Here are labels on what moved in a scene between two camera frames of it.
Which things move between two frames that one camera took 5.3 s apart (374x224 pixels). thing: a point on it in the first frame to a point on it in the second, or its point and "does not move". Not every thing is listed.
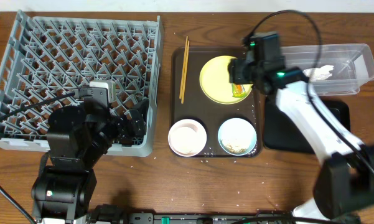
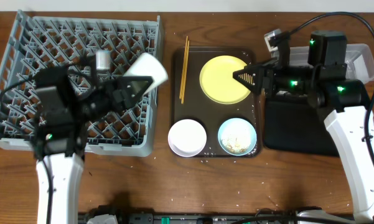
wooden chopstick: x=183 y=67 does not move
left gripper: x=124 y=125 to x=118 y=96
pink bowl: x=187 y=137 does not move
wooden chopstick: x=185 y=71 does not move
